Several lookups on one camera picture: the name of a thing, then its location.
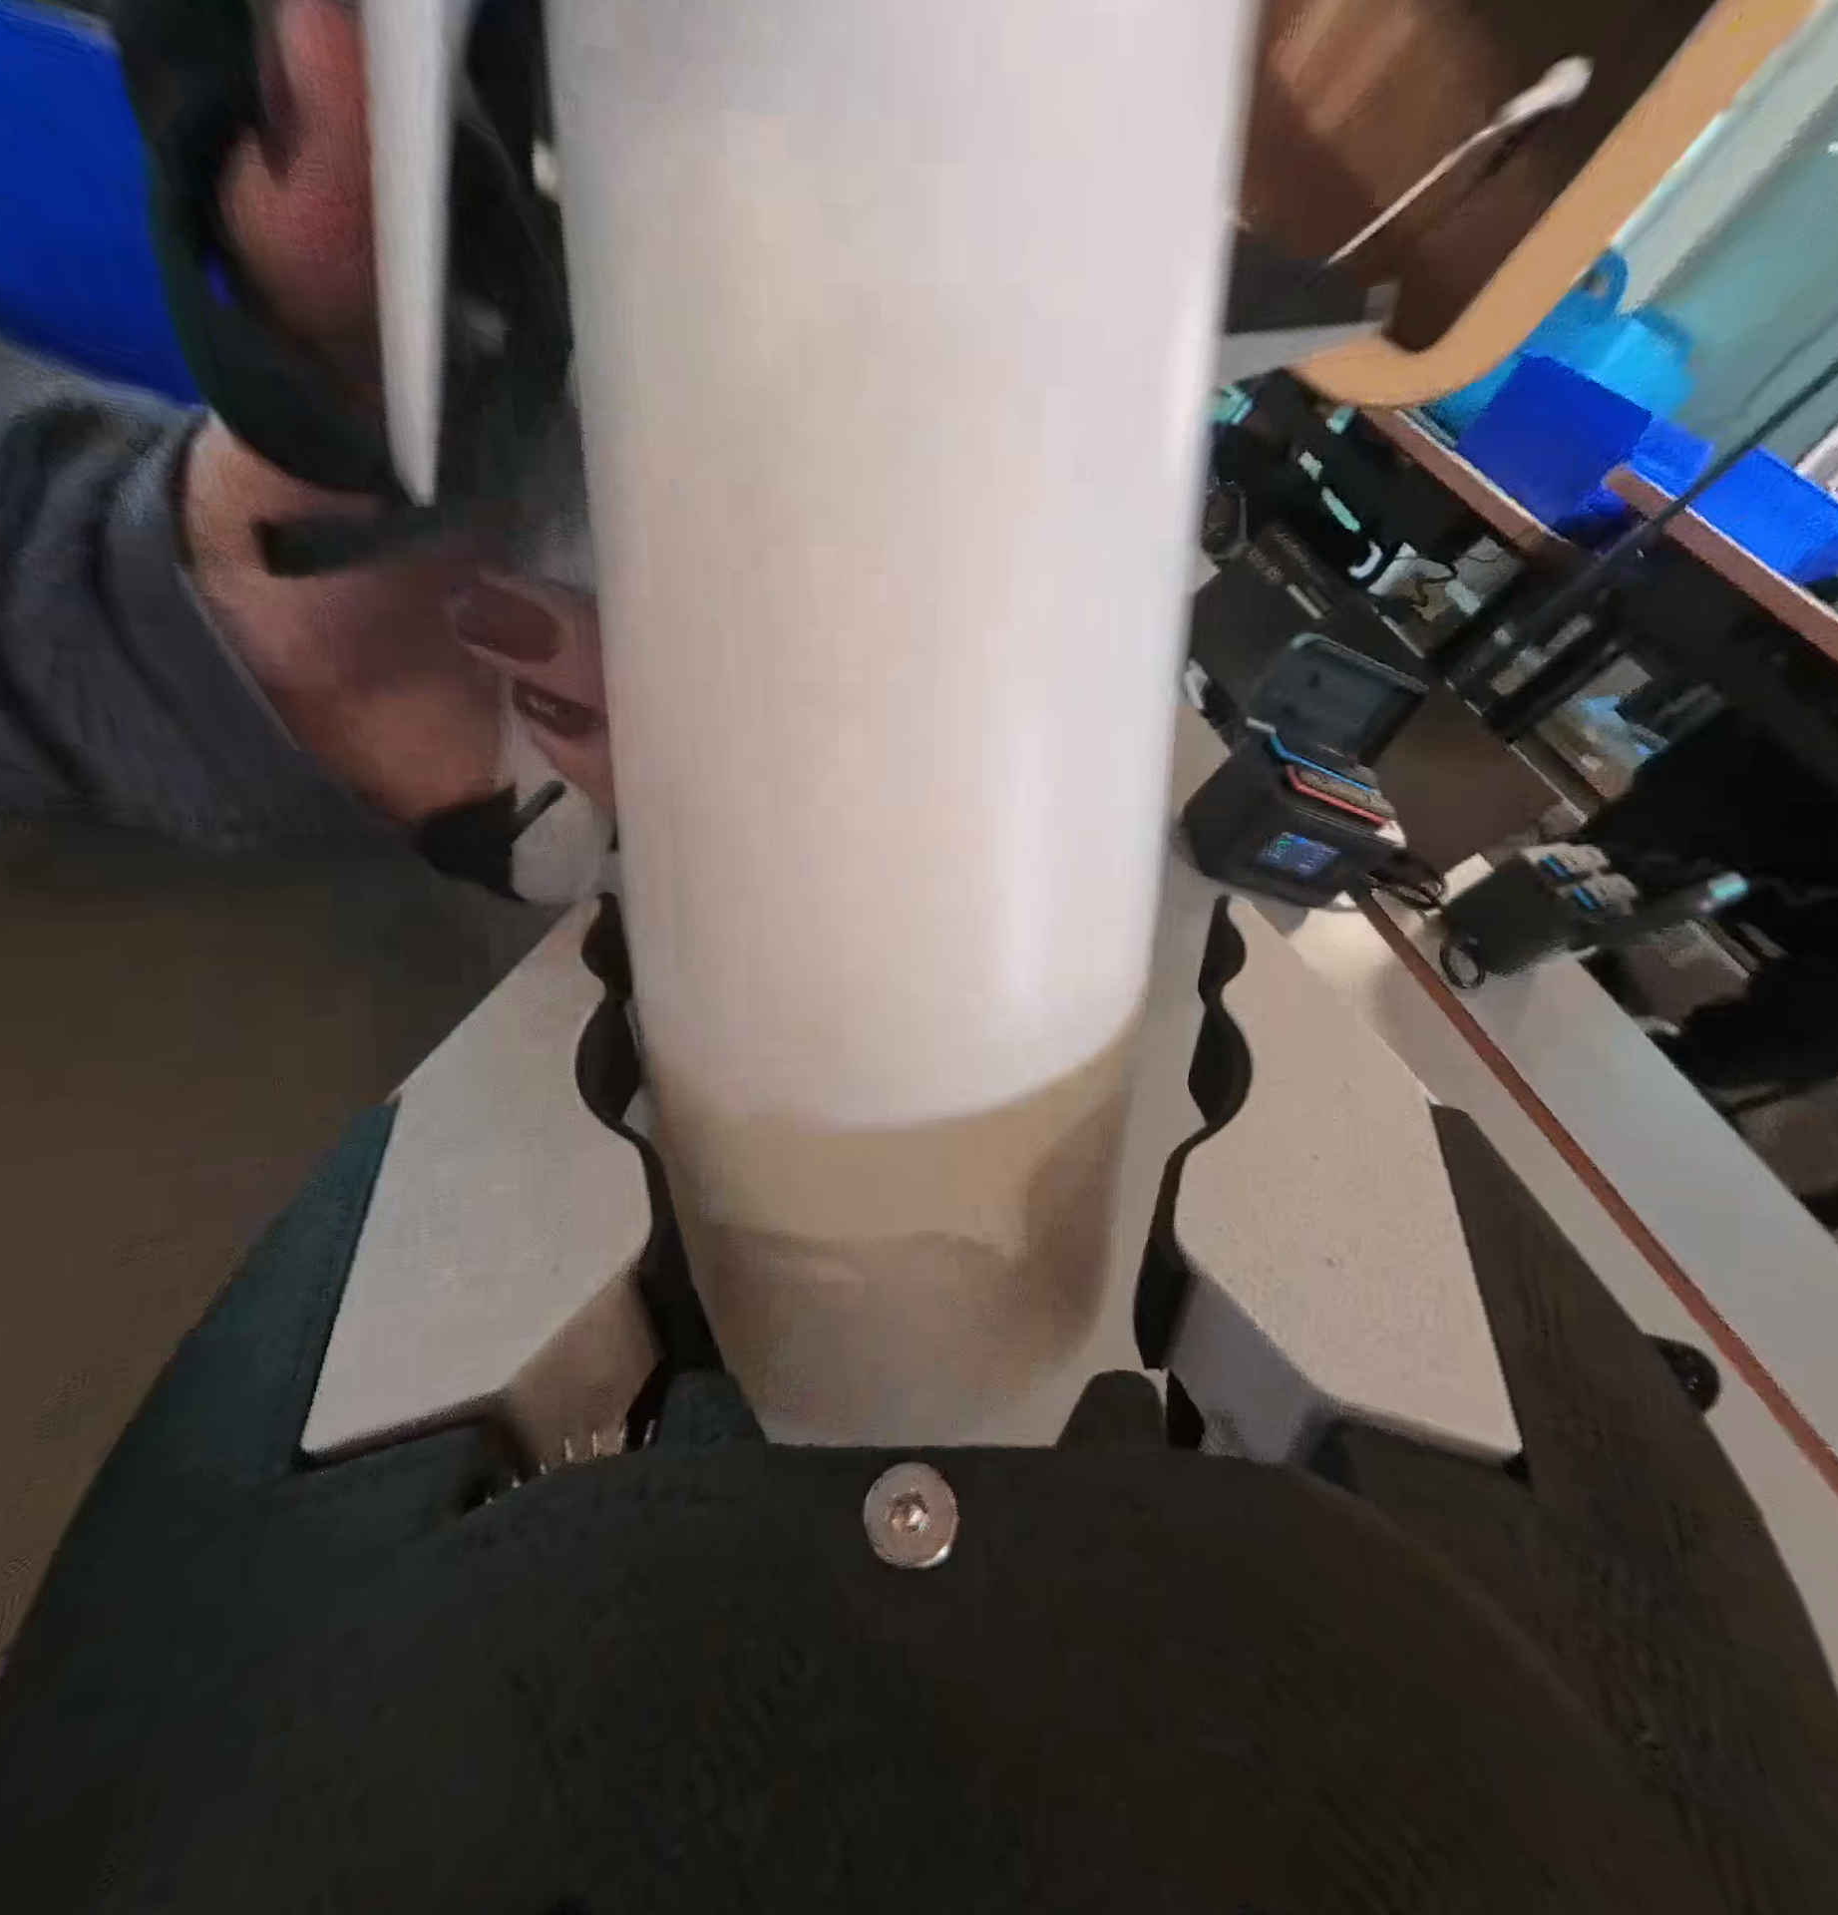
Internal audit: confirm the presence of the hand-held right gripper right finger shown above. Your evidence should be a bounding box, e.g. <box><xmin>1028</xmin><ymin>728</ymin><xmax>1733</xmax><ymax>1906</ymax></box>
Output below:
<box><xmin>1133</xmin><ymin>898</ymin><xmax>1524</xmax><ymax>1468</ymax></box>

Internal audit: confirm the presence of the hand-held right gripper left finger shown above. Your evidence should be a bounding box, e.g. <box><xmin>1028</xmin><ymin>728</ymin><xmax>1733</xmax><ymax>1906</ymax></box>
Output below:
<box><xmin>303</xmin><ymin>894</ymin><xmax>719</xmax><ymax>1457</ymax></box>

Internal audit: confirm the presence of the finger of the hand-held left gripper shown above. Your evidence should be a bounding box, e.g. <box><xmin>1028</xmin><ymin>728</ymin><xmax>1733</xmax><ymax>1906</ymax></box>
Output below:
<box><xmin>364</xmin><ymin>0</ymin><xmax>451</xmax><ymax>505</ymax></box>

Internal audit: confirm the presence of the white water bottle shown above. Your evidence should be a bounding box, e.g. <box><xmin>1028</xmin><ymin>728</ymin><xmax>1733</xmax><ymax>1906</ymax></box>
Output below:
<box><xmin>543</xmin><ymin>0</ymin><xmax>1267</xmax><ymax>1452</ymax></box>

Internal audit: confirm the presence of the person's left forearm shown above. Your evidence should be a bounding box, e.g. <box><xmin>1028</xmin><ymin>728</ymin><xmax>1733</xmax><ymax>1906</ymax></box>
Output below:
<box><xmin>0</xmin><ymin>319</ymin><xmax>414</xmax><ymax>850</ymax></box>

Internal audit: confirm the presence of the person's left hand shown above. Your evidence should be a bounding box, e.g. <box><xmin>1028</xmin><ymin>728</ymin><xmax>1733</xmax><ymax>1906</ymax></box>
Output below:
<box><xmin>185</xmin><ymin>8</ymin><xmax>615</xmax><ymax>835</ymax></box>

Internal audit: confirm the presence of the black equipment case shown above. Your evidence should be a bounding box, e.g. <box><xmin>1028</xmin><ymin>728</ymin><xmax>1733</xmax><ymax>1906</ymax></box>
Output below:
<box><xmin>1444</xmin><ymin>844</ymin><xmax>1755</xmax><ymax>995</ymax></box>

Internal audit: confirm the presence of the black battery charger case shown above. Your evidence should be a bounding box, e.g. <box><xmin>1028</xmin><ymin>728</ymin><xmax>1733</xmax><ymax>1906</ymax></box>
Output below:
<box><xmin>1181</xmin><ymin>636</ymin><xmax>1440</xmax><ymax>910</ymax></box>

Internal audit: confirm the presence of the wood edged table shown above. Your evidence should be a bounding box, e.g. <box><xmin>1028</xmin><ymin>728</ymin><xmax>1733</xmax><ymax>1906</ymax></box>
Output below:
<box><xmin>1606</xmin><ymin>465</ymin><xmax>1838</xmax><ymax>694</ymax></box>

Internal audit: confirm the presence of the stack of blue bins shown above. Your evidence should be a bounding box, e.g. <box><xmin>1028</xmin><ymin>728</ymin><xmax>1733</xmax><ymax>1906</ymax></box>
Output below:
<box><xmin>1460</xmin><ymin>350</ymin><xmax>1838</xmax><ymax>590</ymax></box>

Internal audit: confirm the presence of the large light blue tote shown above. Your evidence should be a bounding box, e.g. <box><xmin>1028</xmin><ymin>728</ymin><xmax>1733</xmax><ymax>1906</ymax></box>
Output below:
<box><xmin>1420</xmin><ymin>248</ymin><xmax>1697</xmax><ymax>440</ymax></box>

